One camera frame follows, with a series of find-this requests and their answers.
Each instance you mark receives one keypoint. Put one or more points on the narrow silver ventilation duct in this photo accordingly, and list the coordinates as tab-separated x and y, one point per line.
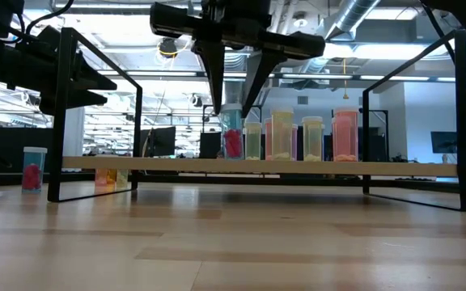
350	16

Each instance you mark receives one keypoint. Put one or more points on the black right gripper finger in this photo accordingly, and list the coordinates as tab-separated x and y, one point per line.
263	72
213	68

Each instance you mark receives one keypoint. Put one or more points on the blue lit monitor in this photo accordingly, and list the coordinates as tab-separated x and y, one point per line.
443	141

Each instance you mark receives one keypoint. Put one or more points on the wooden shelf black metal frame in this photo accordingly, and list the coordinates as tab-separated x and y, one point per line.
176	163

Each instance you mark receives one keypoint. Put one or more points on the black computer monitor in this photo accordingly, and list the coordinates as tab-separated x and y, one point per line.
162	141
210	145

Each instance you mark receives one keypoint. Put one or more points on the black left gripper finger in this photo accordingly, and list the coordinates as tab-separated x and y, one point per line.
89	99
91	77

